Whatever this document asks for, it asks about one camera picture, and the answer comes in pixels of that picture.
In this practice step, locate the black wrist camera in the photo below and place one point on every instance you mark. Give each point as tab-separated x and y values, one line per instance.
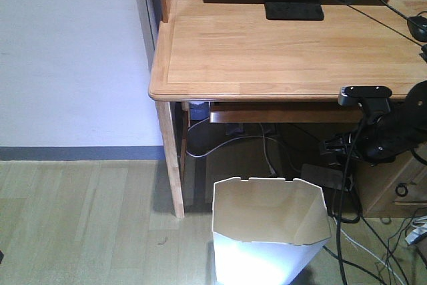
374	100

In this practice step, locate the black computer mouse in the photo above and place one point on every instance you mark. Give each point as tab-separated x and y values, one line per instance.
417	26

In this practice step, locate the wooden drawer cabinet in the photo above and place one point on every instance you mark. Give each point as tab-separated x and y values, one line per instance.
392	190

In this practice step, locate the white plastic trash bin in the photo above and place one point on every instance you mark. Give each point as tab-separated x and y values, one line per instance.
266	230

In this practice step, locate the white power strip under desk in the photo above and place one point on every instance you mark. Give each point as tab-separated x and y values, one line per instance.
323	177

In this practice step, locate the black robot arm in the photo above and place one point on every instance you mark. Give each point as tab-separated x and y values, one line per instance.
414	106

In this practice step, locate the wooden desk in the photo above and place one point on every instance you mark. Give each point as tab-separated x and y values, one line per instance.
227	51

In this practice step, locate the pull-out wooden keyboard tray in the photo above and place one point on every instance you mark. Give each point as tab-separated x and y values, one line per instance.
283	112

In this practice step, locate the black monitor stand base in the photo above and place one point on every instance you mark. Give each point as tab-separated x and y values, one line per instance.
293	10

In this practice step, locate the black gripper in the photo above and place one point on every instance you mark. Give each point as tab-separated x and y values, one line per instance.
376	143

